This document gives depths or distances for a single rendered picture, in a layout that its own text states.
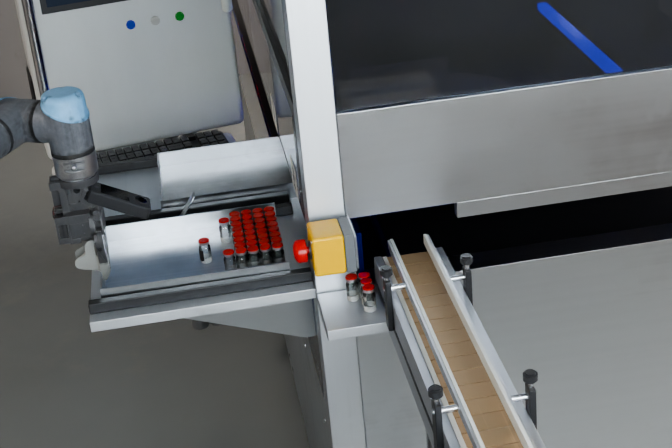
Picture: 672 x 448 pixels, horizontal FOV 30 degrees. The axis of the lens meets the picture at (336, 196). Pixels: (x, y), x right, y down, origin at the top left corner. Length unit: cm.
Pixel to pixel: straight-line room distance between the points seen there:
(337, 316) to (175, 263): 39
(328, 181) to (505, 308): 43
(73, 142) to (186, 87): 100
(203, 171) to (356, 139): 71
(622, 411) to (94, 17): 151
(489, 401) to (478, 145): 52
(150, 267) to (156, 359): 142
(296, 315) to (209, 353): 143
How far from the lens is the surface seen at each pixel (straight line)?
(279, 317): 236
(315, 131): 210
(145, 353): 383
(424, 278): 214
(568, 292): 235
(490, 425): 178
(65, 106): 216
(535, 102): 217
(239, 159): 280
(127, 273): 238
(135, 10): 307
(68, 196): 225
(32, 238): 468
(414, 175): 216
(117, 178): 280
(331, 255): 210
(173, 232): 251
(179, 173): 277
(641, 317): 243
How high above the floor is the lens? 198
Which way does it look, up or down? 25 degrees down
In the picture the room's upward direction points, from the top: 5 degrees counter-clockwise
